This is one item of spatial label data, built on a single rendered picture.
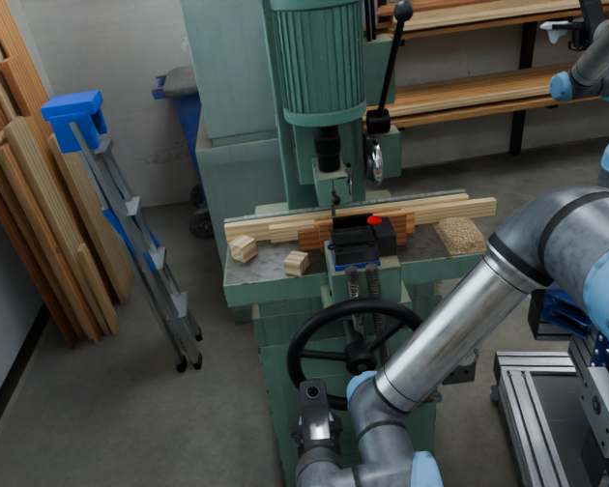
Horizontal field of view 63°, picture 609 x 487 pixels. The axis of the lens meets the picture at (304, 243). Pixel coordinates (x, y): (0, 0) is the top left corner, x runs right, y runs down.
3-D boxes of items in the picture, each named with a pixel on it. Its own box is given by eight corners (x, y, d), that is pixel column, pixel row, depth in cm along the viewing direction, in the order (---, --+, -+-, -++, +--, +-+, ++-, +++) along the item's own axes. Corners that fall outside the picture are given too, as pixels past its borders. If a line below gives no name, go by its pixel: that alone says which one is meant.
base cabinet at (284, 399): (290, 518, 154) (254, 350, 117) (283, 378, 204) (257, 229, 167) (433, 499, 155) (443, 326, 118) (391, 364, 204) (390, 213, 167)
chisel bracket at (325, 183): (320, 214, 113) (316, 180, 109) (314, 188, 125) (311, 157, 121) (352, 210, 113) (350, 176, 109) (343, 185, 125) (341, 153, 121)
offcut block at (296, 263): (309, 265, 111) (307, 252, 110) (301, 275, 108) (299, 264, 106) (294, 262, 113) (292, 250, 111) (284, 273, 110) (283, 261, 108)
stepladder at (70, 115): (169, 378, 213) (33, 113, 151) (172, 338, 234) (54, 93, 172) (206, 367, 213) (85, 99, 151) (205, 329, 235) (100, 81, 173)
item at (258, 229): (227, 244, 123) (223, 227, 120) (228, 241, 124) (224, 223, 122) (467, 214, 123) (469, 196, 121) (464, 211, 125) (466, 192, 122)
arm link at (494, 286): (539, 139, 62) (325, 389, 81) (593, 173, 53) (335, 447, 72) (596, 182, 67) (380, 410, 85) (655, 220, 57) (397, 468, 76)
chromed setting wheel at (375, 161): (373, 194, 125) (371, 148, 119) (364, 175, 136) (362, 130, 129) (385, 192, 125) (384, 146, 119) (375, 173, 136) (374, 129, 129)
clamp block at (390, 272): (332, 311, 101) (329, 275, 97) (325, 273, 113) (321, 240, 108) (403, 302, 102) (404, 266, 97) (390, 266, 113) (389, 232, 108)
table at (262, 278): (223, 336, 103) (217, 314, 100) (231, 257, 129) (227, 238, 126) (512, 300, 103) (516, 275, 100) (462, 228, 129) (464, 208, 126)
